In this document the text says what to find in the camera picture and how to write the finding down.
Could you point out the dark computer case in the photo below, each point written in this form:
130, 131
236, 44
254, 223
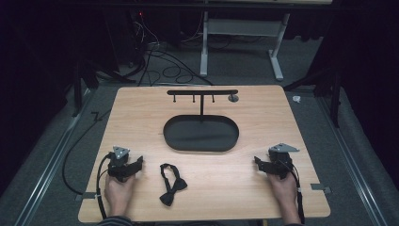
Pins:
125, 34

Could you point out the black tripod stand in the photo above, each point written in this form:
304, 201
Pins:
82, 78
335, 91

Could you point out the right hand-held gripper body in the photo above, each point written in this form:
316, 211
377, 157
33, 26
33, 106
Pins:
281, 160

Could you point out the metal floor rail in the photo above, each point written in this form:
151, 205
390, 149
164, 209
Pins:
353, 169
50, 166

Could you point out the grey table edge bracket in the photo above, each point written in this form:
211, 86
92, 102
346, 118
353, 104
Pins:
86, 196
320, 187

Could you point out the person's left hand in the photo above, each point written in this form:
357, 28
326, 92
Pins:
118, 193

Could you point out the grey round table grommet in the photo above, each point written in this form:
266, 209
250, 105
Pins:
233, 98

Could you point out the white desk frame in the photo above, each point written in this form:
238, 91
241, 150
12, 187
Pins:
241, 27

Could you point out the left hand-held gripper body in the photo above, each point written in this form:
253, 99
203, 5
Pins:
120, 153

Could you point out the black hanger stand with tray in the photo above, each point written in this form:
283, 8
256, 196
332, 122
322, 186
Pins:
200, 133

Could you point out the person's right hand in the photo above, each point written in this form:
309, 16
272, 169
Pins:
284, 190

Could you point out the black bow tie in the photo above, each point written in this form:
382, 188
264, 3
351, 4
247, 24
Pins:
171, 185

